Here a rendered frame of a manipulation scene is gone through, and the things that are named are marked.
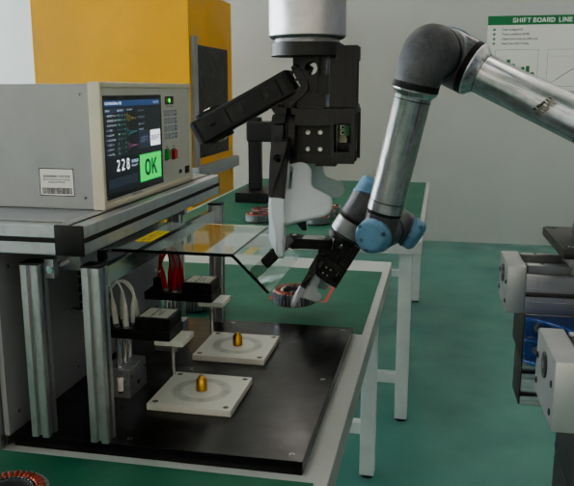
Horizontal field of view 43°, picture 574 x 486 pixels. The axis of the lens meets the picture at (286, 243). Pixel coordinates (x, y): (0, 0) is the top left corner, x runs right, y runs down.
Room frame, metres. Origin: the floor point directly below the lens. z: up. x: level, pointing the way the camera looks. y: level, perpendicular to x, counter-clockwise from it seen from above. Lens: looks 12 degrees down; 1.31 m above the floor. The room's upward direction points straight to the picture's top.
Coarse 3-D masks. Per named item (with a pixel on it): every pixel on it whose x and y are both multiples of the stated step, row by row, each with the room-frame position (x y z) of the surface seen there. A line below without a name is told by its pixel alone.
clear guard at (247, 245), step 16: (160, 224) 1.33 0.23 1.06; (176, 224) 1.33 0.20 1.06; (192, 224) 1.33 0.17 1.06; (208, 224) 1.33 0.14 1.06; (224, 224) 1.33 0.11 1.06; (128, 240) 1.18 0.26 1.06; (160, 240) 1.18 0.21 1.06; (176, 240) 1.18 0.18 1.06; (192, 240) 1.18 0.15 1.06; (208, 240) 1.18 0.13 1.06; (224, 240) 1.18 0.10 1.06; (240, 240) 1.18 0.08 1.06; (256, 240) 1.21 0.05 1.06; (240, 256) 1.10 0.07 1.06; (256, 256) 1.15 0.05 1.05; (288, 256) 1.27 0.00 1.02; (256, 272) 1.09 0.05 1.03; (272, 272) 1.15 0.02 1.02; (272, 288) 1.09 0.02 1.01
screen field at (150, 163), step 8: (152, 152) 1.39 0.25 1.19; (160, 152) 1.43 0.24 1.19; (144, 160) 1.35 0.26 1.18; (152, 160) 1.39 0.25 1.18; (160, 160) 1.42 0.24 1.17; (144, 168) 1.34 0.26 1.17; (152, 168) 1.38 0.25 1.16; (160, 168) 1.42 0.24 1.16; (144, 176) 1.34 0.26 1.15; (152, 176) 1.38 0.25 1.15
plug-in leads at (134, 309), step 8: (120, 280) 1.27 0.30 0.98; (112, 296) 1.25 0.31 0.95; (112, 304) 1.25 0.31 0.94; (120, 304) 1.28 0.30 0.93; (136, 304) 1.27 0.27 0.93; (112, 312) 1.25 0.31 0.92; (120, 312) 1.27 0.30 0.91; (136, 312) 1.27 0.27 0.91; (120, 320) 1.27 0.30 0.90; (128, 320) 1.24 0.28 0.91; (128, 328) 1.23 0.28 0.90
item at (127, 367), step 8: (128, 360) 1.27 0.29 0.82; (136, 360) 1.27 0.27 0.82; (144, 360) 1.29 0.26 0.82; (120, 368) 1.23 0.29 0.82; (128, 368) 1.23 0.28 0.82; (136, 368) 1.25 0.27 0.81; (144, 368) 1.29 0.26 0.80; (128, 376) 1.22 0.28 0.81; (136, 376) 1.25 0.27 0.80; (144, 376) 1.28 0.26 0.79; (128, 384) 1.22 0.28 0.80; (136, 384) 1.25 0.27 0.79; (144, 384) 1.28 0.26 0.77; (128, 392) 1.22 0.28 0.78
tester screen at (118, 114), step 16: (112, 112) 1.22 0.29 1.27; (128, 112) 1.29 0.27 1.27; (144, 112) 1.35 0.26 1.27; (112, 128) 1.22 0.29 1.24; (128, 128) 1.28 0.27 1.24; (144, 128) 1.35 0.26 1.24; (112, 144) 1.22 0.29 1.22; (128, 144) 1.28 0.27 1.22; (160, 144) 1.43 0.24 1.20; (112, 160) 1.21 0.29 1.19; (112, 176) 1.21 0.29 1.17; (160, 176) 1.42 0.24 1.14; (112, 192) 1.21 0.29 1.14
